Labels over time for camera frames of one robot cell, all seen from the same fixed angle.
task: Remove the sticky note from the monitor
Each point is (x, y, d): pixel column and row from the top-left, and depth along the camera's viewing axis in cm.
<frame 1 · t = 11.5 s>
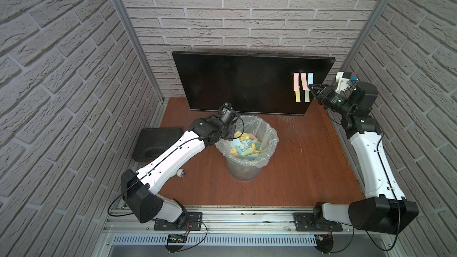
left hand: (225, 124, 78), fingers open
right hand: (311, 85, 68), fingers closed
black flat monitor: (250, 82, 104), point 20 cm above the table
clear plastic bin liner: (268, 138, 75), point 24 cm above the table
pile of discarded sticky notes: (246, 146, 85), point 13 cm above the table
black plastic case: (153, 141, 93), point 7 cm above the table
green sticky note: (307, 96, 77), point 34 cm above the table

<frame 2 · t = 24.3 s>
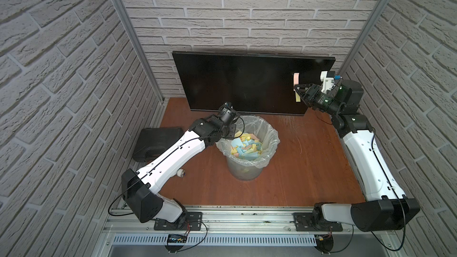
left hand: (226, 123, 78), fingers open
right hand: (297, 87, 68), fingers open
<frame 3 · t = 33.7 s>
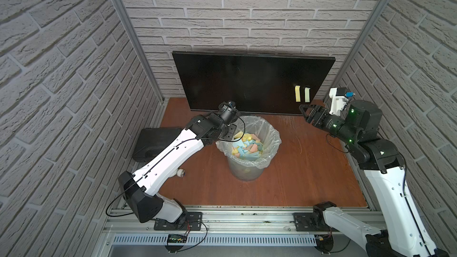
left hand: (223, 122, 76), fingers open
right hand: (307, 108, 62), fingers open
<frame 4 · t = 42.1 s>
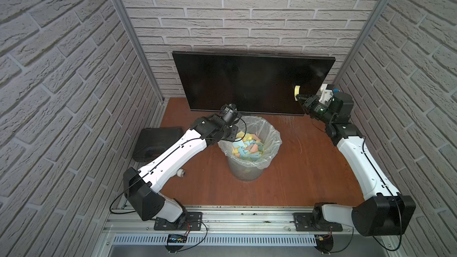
left hand: (227, 125, 78), fingers open
right hand: (299, 95, 74), fingers closed
